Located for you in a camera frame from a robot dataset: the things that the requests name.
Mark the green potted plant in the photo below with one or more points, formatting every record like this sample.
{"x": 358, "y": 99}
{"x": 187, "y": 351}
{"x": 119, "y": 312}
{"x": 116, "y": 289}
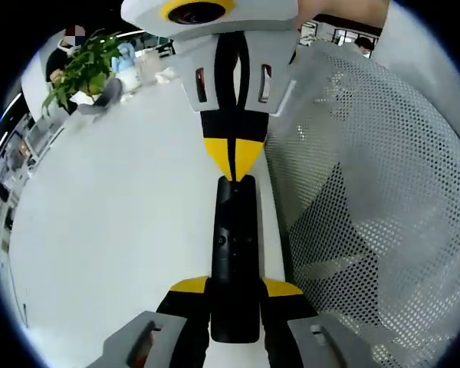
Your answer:
{"x": 84, "y": 69}

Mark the light blue bag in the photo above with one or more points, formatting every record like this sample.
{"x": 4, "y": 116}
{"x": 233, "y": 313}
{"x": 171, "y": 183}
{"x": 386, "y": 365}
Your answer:
{"x": 124, "y": 57}

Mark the clear plastic container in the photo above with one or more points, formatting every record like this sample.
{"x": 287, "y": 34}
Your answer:
{"x": 146, "y": 67}

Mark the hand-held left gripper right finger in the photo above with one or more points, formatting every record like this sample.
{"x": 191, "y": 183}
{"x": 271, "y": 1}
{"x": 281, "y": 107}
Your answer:
{"x": 291, "y": 306}

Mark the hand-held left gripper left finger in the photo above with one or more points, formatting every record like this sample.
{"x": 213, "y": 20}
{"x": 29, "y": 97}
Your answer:
{"x": 168, "y": 337}

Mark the white mesh basket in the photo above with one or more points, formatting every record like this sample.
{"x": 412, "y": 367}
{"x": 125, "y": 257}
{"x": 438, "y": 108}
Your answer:
{"x": 387, "y": 211}

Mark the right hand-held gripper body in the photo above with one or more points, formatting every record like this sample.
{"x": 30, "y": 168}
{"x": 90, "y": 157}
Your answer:
{"x": 145, "y": 11}

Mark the background office desks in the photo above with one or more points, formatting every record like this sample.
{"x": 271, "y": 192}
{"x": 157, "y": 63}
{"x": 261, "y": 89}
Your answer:
{"x": 23, "y": 153}

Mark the black remote control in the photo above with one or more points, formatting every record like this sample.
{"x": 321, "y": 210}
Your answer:
{"x": 235, "y": 268}

